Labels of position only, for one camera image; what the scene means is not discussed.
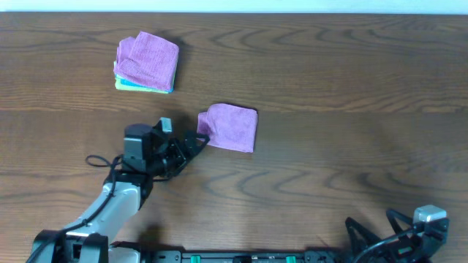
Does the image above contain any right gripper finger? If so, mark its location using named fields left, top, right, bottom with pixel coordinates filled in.
left=386, top=209, right=414, bottom=237
left=345, top=217, right=382, bottom=256

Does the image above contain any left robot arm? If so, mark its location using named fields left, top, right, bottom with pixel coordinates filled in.
left=28, top=136, right=201, bottom=262

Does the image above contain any purple cloth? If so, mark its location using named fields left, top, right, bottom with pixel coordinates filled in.
left=113, top=31, right=179, bottom=89
left=197, top=103, right=258, bottom=153

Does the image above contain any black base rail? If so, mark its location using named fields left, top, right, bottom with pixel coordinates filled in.
left=109, top=240, right=352, bottom=263

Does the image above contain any folded blue cloth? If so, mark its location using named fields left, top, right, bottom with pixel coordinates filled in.
left=115, top=75, right=173, bottom=94

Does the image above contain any folded purple cloth on stack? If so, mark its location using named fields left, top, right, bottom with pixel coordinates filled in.
left=113, top=31, right=179, bottom=89

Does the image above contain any folded light green cloth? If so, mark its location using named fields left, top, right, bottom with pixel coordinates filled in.
left=115, top=62, right=177, bottom=94

